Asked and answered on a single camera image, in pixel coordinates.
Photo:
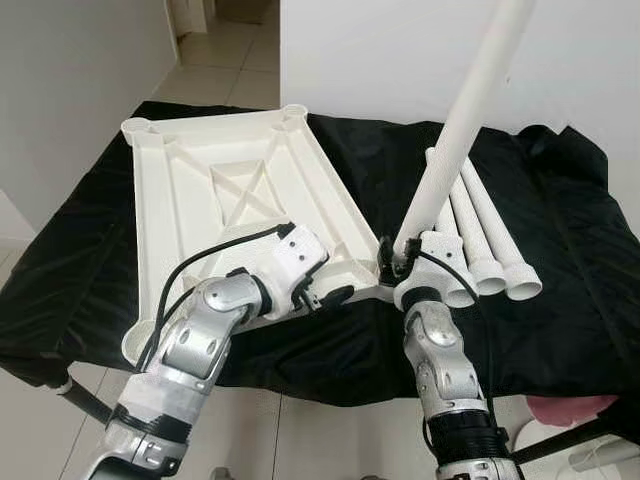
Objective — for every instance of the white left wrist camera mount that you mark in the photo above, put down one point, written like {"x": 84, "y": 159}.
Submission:
{"x": 298, "y": 260}

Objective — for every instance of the white plastic table top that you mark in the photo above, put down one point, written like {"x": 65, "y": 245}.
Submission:
{"x": 170, "y": 200}

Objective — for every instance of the black metal stand leg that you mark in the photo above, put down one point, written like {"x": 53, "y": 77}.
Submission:
{"x": 90, "y": 405}
{"x": 570, "y": 440}

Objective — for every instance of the white door frame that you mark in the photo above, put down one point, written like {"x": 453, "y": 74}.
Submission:
{"x": 190, "y": 15}

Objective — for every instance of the black cloth cover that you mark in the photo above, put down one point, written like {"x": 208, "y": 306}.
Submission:
{"x": 570, "y": 300}

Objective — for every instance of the pink cloth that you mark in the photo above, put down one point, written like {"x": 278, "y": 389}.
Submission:
{"x": 570, "y": 408}

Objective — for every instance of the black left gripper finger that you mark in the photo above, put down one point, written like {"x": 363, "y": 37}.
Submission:
{"x": 338, "y": 295}
{"x": 324, "y": 252}

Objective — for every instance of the black robot right foot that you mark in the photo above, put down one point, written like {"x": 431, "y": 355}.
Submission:
{"x": 377, "y": 476}

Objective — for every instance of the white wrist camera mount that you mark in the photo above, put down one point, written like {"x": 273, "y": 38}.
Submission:
{"x": 440, "y": 247}
{"x": 298, "y": 260}

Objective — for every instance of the white plastic table leg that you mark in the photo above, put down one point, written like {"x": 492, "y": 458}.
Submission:
{"x": 497, "y": 225}
{"x": 463, "y": 293}
{"x": 472, "y": 225}
{"x": 472, "y": 100}

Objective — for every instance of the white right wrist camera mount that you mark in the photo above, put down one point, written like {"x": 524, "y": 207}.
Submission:
{"x": 440, "y": 247}

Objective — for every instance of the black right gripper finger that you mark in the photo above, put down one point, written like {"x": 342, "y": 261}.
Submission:
{"x": 387, "y": 253}

